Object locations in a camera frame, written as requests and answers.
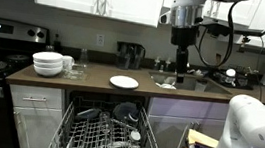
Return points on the round white object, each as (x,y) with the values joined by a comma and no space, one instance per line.
(230,72)

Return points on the dark purple tool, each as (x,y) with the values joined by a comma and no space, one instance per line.
(204,147)

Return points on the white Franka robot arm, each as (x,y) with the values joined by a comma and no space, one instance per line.
(250,131)

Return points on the white bowl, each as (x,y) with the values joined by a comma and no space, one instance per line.
(47,71)
(48,65)
(48,56)

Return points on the white lower cabinet door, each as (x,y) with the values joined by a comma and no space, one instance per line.
(38,130)

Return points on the white sink base cabinet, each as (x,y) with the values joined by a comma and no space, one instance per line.
(167,121)

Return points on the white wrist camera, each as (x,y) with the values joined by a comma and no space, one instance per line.
(164,18)

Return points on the white cup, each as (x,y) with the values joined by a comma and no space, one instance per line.
(200,86)

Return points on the white mug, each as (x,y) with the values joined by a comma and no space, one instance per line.
(67,62)

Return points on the white drawer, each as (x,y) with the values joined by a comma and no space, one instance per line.
(53,95)

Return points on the soap dispenser bottle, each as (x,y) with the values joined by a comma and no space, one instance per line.
(168,65)
(156,64)

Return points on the dark plastic container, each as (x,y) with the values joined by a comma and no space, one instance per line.
(88,113)

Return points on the black dish drying rack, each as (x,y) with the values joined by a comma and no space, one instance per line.
(239,82)

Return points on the tall clear glass jar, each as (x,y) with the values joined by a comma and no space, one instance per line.
(83,57)

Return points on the small white plate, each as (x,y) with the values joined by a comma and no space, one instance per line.
(124,82)

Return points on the kitchen sink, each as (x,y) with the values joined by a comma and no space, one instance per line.
(218,88)

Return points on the small glass jar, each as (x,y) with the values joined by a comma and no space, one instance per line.
(50,48)

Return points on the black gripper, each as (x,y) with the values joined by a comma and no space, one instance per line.
(183,36)

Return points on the clear glass dish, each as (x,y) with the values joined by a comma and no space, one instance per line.
(75,73)

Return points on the wooden board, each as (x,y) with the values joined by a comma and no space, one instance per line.
(199,137)

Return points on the white wall outlet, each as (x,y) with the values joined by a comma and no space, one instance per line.
(100,40)

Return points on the dark glass bottle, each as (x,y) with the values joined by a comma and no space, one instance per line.
(57,43)

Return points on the clear drinking glass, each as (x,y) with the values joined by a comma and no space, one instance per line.
(104,121)

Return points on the white cloth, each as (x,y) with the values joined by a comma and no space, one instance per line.
(165,86)

